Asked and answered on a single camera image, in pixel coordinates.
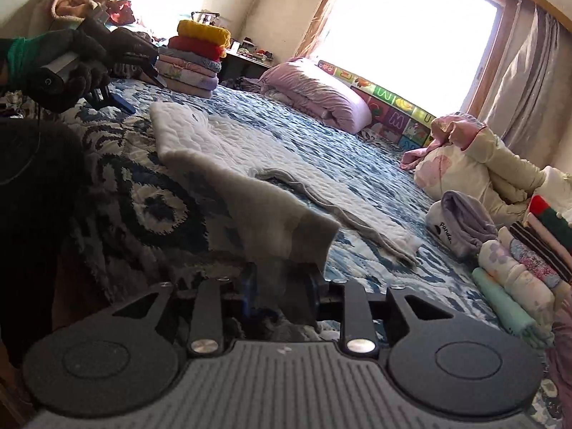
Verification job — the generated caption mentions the white quilted garment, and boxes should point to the white quilted garment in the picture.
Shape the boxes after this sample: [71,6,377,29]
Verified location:
[148,100,424,323]

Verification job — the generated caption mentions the black gloved left hand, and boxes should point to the black gloved left hand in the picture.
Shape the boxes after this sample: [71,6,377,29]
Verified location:
[1,18,162,113]

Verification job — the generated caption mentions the folded tan garment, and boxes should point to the folded tan garment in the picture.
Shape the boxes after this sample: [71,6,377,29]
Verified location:
[164,78,212,99]

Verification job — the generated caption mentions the folded pink patterned garment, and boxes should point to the folded pink patterned garment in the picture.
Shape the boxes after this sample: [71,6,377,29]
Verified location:
[159,54,217,78]

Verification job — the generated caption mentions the folded white lilac garment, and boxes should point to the folded white lilac garment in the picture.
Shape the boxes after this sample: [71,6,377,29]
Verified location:
[155,60,218,91]

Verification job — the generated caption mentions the folded yellow garment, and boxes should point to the folded yellow garment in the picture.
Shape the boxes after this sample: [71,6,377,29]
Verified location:
[177,19,232,49]

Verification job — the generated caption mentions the folded blue denim garment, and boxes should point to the folded blue denim garment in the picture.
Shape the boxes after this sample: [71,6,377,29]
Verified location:
[158,46,222,74]

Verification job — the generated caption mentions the blue white patterned quilt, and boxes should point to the blue white patterned quilt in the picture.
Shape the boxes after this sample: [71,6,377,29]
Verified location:
[57,77,564,425]

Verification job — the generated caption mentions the dark bedside table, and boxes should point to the dark bedside table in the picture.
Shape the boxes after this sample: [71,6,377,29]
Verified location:
[218,51,272,82]

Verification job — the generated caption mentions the white purple panda garment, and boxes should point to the white purple panda garment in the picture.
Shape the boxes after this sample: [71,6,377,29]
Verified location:
[425,191,497,261]

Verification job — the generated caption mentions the rolled cream floral garment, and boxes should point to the rolled cream floral garment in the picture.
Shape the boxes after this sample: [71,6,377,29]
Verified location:
[478,240,554,329]

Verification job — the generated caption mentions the folded mint green garment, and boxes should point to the folded mint green garment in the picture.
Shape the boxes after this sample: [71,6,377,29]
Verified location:
[471,267,554,350]

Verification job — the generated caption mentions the folded sequin floral garment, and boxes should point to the folded sequin floral garment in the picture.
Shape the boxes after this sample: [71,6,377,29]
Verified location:
[498,227,564,290]

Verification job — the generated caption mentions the folded pink duvet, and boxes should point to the folded pink duvet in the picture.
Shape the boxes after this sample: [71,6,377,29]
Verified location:
[259,58,372,135]

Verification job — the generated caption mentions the cream pink padded jacket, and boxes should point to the cream pink padded jacket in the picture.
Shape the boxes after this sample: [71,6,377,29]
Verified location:
[400,113,571,226]

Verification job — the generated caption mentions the black white striped garment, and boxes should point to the black white striped garment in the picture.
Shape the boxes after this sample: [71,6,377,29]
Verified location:
[509,222,571,283]

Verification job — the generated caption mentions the colourful alphabet foam mat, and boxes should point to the colourful alphabet foam mat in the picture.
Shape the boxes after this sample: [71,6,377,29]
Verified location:
[317,60,435,151]

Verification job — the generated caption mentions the red green folded garment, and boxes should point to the red green folded garment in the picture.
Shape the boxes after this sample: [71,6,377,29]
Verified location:
[528,196,572,252]

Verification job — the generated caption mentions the beige curtain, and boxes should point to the beige curtain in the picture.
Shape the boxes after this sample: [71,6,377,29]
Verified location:
[484,7,571,168]

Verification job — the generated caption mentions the wooden window frame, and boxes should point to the wooden window frame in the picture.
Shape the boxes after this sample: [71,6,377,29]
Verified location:
[296,0,523,115]

